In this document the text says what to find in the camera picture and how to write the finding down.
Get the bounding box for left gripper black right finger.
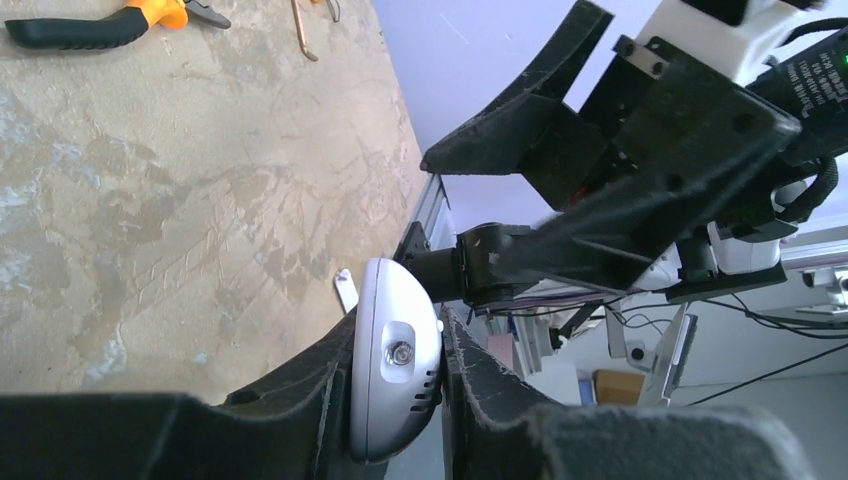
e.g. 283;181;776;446
440;308;814;479

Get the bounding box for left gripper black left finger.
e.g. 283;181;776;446
1;315;361;479

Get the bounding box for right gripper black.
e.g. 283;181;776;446
420;1;801;291

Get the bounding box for silver battery cover plate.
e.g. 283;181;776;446
333;268;359;314

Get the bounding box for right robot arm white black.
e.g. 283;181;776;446
395;1;847;310

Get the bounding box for aluminium rail frame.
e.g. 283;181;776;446
410;174;457;250

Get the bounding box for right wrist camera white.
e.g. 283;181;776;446
637;1;828;85

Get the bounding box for orange handled pliers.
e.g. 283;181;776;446
4;0;231;50

